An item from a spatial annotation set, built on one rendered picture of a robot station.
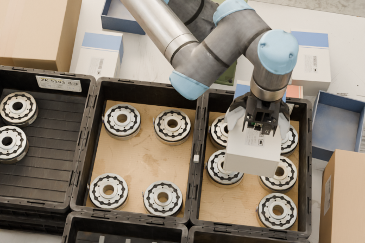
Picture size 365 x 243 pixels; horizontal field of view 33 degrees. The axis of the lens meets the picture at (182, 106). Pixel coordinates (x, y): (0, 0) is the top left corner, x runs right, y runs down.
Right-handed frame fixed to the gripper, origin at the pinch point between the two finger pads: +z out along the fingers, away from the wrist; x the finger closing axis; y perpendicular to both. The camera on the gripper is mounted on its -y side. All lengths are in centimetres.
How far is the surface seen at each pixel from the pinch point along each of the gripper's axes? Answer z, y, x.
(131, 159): 27.8, 1.8, -30.8
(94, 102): 18.0, -8.7, -42.9
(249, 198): 27.7, 7.4, 2.6
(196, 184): 17.7, 10.0, -11.7
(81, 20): 41, -52, -60
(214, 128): 24.9, -10.5, -9.4
